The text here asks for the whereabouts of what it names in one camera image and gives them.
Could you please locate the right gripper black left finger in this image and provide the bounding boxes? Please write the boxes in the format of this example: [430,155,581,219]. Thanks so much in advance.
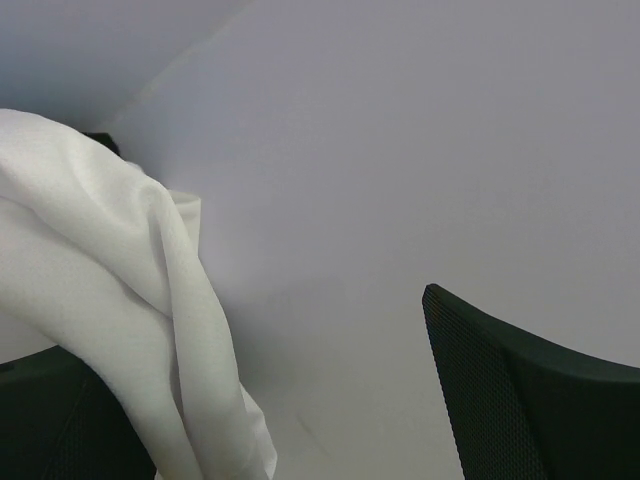
[1,346,156,480]

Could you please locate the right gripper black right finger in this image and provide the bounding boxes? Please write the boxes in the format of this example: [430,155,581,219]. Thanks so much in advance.
[422,284,639,479]

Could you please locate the white t shirt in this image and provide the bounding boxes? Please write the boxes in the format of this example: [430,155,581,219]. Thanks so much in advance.
[1,109,277,479]

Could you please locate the folded black t shirt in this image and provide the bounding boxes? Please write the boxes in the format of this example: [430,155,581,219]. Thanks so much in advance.
[83,132,121,156]

